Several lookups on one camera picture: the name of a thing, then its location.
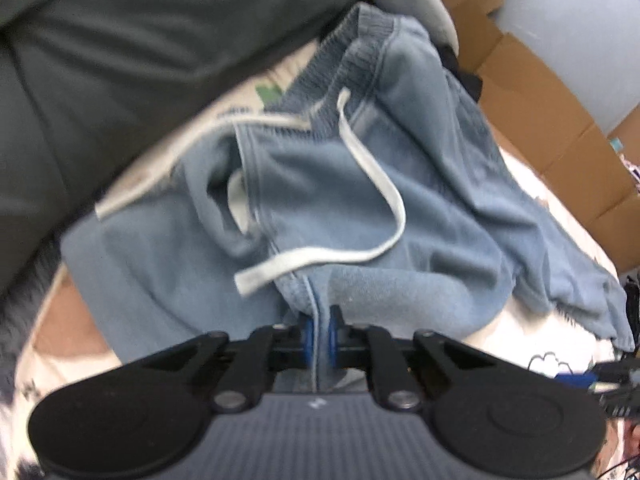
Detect light blue denim shorts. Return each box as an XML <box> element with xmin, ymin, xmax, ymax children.
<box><xmin>62</xmin><ymin>3</ymin><xmax>634</xmax><ymax>391</ymax></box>

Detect cream cartoon bear bedsheet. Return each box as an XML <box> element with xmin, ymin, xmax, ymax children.
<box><xmin>6</xmin><ymin>18</ymin><xmax>634</xmax><ymax>479</ymax></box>

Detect black garment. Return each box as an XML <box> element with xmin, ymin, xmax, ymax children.
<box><xmin>436</xmin><ymin>46</ymin><xmax>483</xmax><ymax>103</ymax></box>

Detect brown cardboard sheet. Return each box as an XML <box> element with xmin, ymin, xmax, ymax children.
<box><xmin>442</xmin><ymin>0</ymin><xmax>639</xmax><ymax>271</ymax></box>

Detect grey mattress panel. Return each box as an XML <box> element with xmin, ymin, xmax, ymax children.
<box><xmin>494</xmin><ymin>0</ymin><xmax>639</xmax><ymax>134</ymax></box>

